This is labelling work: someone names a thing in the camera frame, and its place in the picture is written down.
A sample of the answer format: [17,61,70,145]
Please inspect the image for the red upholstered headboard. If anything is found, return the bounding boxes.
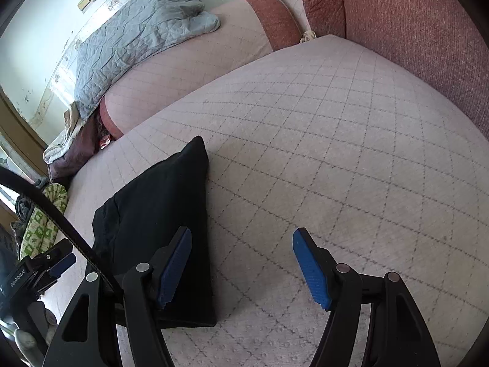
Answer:
[303,0,488,134]

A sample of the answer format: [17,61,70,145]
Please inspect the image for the pink bolster pillow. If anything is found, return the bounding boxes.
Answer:
[99,0,302,139]

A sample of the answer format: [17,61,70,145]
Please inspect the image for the black cable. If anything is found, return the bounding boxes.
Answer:
[0,165,124,295]

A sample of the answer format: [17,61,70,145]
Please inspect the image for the dark purple blanket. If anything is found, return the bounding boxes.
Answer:
[48,110,105,183]

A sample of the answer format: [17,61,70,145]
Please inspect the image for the red white small pouch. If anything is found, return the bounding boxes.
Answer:
[99,134,112,150]

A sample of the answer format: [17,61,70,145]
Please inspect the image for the cream folded cloth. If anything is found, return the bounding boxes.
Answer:
[43,102,86,164]

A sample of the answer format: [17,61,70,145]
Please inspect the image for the green patterned quilt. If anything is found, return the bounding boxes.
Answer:
[19,183,68,259]

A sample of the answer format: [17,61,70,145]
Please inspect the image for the pink quilted mattress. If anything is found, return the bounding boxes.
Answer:
[65,36,488,366]

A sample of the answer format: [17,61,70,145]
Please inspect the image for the dark grey clothing pile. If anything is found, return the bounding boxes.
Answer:
[11,195,34,239]

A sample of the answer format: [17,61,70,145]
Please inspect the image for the black pants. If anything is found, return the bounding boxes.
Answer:
[92,136,216,328]

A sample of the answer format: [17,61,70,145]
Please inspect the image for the grey quilted blanket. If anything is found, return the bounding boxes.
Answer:
[74,0,220,119]

